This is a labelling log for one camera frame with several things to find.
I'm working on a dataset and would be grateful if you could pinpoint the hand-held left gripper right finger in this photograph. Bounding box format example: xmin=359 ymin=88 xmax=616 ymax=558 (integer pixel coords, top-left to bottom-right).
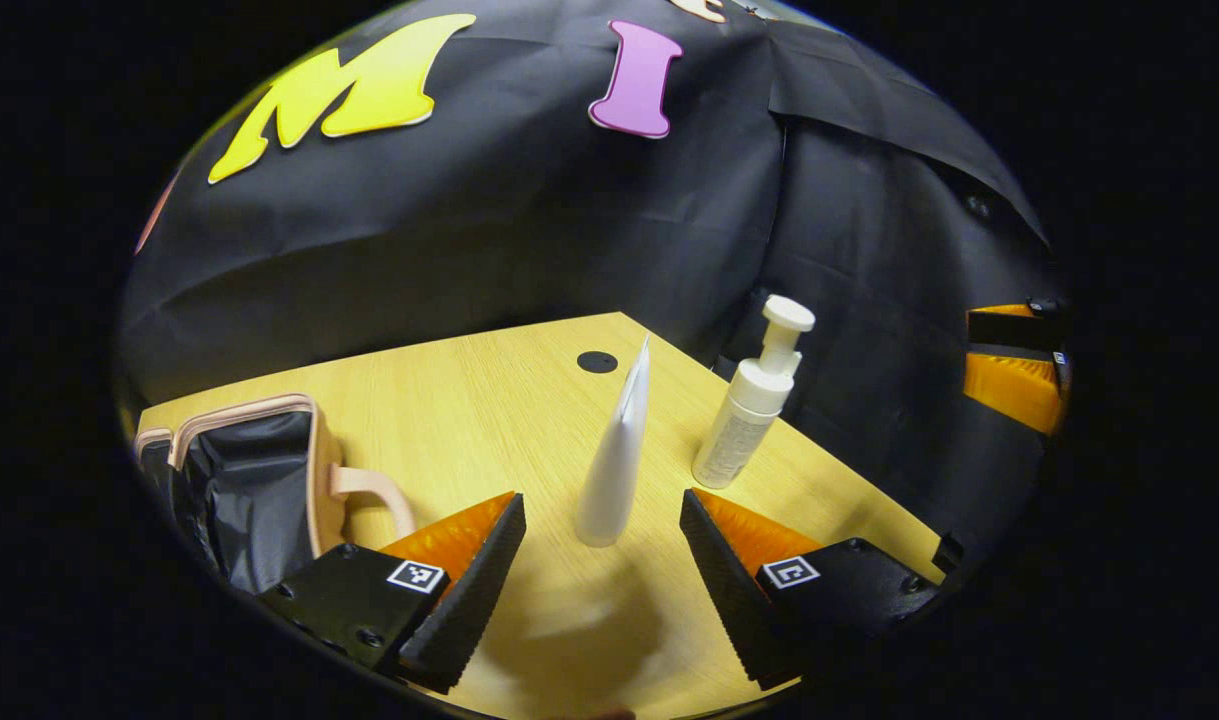
xmin=679 ymin=488 xmax=942 ymax=691

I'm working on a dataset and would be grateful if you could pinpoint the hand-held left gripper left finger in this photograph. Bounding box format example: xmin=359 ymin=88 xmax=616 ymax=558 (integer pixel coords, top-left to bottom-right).
xmin=259 ymin=492 xmax=527 ymax=696

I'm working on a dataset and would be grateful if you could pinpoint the white squeeze tube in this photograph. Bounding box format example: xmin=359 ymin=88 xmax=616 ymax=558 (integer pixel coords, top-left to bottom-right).
xmin=574 ymin=335 xmax=652 ymax=548

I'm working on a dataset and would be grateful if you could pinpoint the black backdrop cloth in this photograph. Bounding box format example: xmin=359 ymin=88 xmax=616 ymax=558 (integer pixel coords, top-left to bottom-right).
xmin=119 ymin=0 xmax=1065 ymax=521

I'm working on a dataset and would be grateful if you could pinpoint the white pump bottle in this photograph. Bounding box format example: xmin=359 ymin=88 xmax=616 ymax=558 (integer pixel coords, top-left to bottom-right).
xmin=691 ymin=295 xmax=816 ymax=490

